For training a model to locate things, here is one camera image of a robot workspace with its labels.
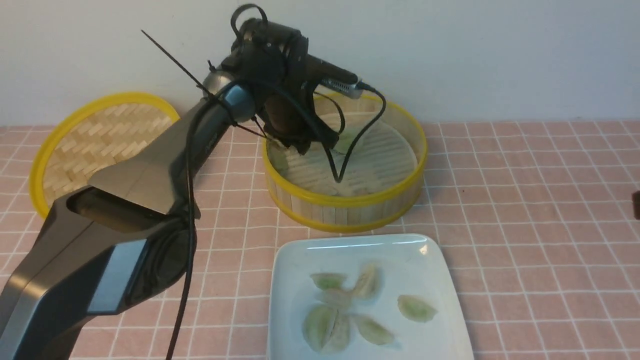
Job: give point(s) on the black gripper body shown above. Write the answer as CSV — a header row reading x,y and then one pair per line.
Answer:
x,y
273,61

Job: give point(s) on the green dumpling steamer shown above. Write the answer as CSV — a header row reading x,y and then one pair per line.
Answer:
x,y
347,138

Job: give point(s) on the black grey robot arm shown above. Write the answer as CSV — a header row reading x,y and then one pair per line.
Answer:
x,y
129,234

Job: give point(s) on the green dumpling plate upper left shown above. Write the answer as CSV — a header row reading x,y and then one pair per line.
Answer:
x,y
328,280

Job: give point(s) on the pale dumpling plate upright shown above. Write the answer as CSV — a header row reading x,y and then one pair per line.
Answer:
x,y
366,286

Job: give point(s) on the pale dumpling plate centre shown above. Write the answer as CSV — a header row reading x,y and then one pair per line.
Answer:
x,y
336,297

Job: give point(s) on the white square plate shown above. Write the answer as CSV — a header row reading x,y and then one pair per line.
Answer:
x,y
409,264

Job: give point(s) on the large green dumpling plate bottom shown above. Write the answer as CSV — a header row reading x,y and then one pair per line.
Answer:
x,y
327,330

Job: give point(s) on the green dumpling plate right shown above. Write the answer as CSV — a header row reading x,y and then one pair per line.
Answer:
x,y
415,309

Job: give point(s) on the green dumpling plate bottom centre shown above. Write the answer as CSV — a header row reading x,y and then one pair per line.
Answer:
x,y
371,331

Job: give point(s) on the bamboo steamer basket yellow rim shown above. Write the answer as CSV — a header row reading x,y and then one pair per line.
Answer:
x,y
381,182

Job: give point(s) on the woven bamboo steamer lid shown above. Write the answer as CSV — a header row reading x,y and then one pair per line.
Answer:
x,y
101,133

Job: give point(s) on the pink checked tablecloth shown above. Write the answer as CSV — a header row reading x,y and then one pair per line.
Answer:
x,y
535,220

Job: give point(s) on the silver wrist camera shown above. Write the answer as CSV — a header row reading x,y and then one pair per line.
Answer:
x,y
350,90

